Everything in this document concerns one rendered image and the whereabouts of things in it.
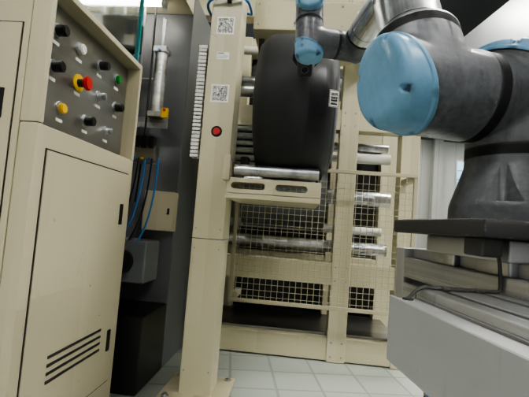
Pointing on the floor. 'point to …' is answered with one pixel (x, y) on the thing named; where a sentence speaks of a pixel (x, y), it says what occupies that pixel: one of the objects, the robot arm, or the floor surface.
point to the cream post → (212, 208)
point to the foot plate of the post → (223, 387)
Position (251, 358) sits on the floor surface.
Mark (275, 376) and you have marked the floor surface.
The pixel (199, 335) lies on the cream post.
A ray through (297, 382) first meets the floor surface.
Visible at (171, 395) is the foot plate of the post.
